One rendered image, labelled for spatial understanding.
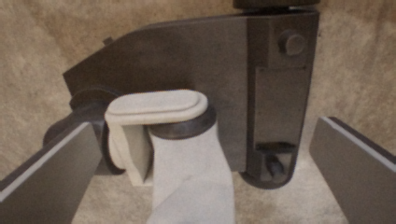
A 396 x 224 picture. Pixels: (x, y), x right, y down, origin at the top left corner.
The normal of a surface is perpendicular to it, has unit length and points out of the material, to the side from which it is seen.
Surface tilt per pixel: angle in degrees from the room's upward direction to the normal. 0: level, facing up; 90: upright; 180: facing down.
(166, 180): 90
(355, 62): 0
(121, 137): 0
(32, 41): 0
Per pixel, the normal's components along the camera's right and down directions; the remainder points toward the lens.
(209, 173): -0.11, -0.86
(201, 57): -0.06, 0.50
